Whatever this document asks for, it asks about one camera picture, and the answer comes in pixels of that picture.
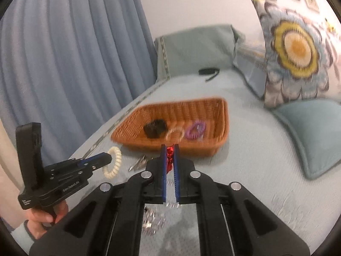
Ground blue curtain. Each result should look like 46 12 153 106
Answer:
0 0 158 166

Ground clear spiral hair tie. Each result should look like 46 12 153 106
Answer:
165 127 185 142

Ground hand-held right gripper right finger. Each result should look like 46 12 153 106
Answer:
172 144 311 256

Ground black strap object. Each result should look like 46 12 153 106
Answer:
198 67 220 82

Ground brown wicker basket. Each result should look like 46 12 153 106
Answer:
111 97 230 157

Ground striped light blue cushion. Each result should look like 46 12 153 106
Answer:
233 42 267 99

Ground silver metal hair clips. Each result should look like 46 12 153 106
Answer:
129 156 150 172

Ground person's left hand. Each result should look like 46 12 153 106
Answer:
27 199 69 239

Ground black scrunchie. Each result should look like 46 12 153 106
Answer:
144 119 168 140

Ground beige curtain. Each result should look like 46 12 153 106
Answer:
0 117 27 192

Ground floral patterned pillow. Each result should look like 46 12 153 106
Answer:
251 0 341 109

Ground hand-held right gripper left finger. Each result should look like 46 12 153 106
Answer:
29 144 169 256

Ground purple spiral hair tie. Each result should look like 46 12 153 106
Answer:
185 121 207 141

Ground cream spiral hair tie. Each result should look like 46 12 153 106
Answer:
103 147 122 179

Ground red shiny hair accessory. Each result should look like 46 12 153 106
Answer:
166 144 175 172

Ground light blue sofa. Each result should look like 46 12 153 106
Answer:
66 69 341 256

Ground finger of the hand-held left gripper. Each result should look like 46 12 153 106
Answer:
78 153 112 170

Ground teal sofa armrest cushion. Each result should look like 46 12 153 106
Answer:
154 25 246 83

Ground person's left forearm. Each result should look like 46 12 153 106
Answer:
10 220 37 249

